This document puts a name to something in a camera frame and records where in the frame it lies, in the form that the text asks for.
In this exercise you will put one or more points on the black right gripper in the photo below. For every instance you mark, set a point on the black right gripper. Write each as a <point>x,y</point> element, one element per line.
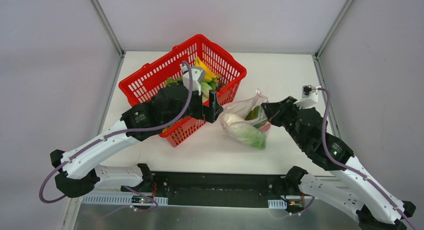
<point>278,108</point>

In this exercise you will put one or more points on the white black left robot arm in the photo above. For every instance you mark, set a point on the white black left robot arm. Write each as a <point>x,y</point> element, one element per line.
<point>80,171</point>

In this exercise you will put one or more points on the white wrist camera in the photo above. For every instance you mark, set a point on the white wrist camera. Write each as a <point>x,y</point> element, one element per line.
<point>192,78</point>
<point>309,97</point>

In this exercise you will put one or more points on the red plastic shopping basket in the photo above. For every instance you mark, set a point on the red plastic shopping basket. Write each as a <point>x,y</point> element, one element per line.
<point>145,83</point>

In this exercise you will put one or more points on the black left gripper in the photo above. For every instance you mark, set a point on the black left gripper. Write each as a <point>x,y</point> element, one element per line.
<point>205,106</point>

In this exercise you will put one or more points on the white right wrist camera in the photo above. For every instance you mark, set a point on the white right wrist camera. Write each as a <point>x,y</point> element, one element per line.
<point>309,97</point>

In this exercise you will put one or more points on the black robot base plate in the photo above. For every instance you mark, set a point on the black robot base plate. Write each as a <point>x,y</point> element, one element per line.
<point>222,189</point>

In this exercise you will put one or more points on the yellow banana bunch back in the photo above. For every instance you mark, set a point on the yellow banana bunch back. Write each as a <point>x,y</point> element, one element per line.
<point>209,75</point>

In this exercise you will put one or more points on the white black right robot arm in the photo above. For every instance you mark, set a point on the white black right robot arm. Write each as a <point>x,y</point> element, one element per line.
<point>364,200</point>

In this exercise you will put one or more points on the green bell pepper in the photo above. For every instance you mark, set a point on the green bell pepper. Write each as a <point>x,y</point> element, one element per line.
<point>257,117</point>

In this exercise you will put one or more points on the green lettuce leaf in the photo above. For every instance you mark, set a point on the green lettuce leaf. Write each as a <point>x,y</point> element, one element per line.
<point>205,90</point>

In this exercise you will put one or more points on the clear zip top bag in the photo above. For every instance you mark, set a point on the clear zip top bag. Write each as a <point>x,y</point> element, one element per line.
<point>243,107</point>

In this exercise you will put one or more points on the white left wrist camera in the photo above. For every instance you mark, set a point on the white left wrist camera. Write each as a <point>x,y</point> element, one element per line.
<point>192,78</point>

